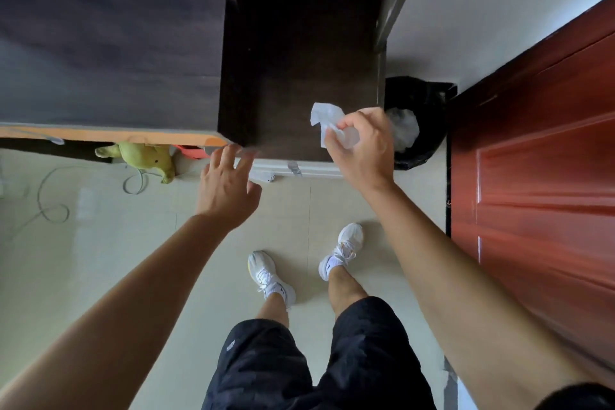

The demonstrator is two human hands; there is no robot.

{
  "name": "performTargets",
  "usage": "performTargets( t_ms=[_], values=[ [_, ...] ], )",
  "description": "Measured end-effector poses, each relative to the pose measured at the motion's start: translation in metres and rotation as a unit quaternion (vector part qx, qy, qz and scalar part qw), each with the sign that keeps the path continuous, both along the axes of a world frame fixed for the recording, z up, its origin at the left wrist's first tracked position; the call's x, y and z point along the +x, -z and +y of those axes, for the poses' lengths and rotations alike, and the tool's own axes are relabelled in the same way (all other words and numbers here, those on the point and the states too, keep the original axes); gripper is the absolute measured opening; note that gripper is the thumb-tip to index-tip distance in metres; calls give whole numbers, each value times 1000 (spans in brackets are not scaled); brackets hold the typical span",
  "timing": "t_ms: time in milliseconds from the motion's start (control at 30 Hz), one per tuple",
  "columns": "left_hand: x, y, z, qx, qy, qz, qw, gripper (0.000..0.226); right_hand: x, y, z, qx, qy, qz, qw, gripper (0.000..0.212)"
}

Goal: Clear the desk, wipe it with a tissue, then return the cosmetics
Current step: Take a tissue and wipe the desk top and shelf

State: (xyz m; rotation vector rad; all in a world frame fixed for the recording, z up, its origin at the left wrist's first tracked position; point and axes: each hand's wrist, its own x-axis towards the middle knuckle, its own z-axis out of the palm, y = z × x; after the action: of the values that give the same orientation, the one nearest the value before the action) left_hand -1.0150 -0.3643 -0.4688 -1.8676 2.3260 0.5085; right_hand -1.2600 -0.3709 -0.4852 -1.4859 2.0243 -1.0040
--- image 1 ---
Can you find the person's right hand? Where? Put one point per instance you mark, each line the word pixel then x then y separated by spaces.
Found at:
pixel 367 155

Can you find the person's left hand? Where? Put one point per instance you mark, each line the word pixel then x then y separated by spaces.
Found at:
pixel 226 193

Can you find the white tissue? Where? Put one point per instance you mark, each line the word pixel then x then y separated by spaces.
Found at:
pixel 326 119

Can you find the person's right forearm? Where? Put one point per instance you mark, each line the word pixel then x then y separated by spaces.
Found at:
pixel 480 304

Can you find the person's left forearm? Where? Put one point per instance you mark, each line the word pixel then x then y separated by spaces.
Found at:
pixel 105 318

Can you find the person's white left shoe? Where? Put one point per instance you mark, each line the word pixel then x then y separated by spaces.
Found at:
pixel 264 272

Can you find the person's white shoe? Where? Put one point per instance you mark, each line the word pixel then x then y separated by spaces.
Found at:
pixel 346 244
pixel 264 272

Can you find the person's white right shoe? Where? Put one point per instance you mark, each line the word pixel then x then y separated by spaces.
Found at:
pixel 346 244

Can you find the person's left leg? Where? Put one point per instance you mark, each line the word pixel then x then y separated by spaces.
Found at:
pixel 274 311

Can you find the person's leg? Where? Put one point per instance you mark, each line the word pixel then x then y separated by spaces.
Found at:
pixel 346 292
pixel 274 311

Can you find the person's right leg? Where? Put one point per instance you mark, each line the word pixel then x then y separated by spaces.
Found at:
pixel 346 292

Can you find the white crumpled trash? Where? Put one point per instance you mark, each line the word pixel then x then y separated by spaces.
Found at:
pixel 403 128

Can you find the red plastic stool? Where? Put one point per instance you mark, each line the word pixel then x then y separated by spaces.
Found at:
pixel 192 151

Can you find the white drawer cabinet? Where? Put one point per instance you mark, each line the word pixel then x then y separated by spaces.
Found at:
pixel 307 168

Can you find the black trash bin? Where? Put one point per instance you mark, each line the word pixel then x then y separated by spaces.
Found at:
pixel 418 92

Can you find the yellow elephant toy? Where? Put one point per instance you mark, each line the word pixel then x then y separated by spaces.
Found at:
pixel 144 157

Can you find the orange drawer front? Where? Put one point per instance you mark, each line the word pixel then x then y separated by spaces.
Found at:
pixel 120 136

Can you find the red wooden door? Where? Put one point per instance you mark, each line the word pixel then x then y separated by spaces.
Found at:
pixel 538 193

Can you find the black shorts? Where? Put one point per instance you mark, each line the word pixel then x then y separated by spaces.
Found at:
pixel 269 366

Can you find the dark wooden table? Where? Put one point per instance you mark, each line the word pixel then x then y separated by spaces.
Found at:
pixel 120 39

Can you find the black shirt sleeve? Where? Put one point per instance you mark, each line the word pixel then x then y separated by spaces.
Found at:
pixel 576 397

